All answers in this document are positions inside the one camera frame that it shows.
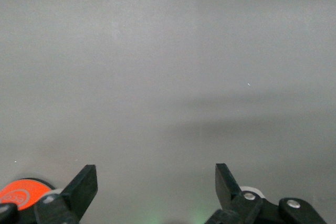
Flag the orange round disc with lettering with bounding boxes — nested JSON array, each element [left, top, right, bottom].
[[0, 178, 56, 211]]

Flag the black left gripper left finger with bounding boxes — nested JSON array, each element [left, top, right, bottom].
[[0, 164, 99, 224]]

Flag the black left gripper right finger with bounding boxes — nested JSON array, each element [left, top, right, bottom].
[[204, 163, 328, 224]]

